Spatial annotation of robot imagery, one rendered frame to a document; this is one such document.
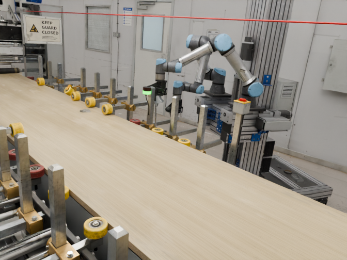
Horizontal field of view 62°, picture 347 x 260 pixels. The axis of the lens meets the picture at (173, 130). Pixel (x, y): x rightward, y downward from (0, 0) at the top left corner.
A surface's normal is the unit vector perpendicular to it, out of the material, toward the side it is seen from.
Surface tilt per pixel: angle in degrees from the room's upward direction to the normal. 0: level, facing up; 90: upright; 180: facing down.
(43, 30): 90
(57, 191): 90
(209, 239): 0
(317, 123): 90
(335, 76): 90
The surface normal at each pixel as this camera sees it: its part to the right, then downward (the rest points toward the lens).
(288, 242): 0.09, -0.94
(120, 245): 0.71, 0.28
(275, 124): 0.36, 0.33
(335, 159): -0.62, 0.19
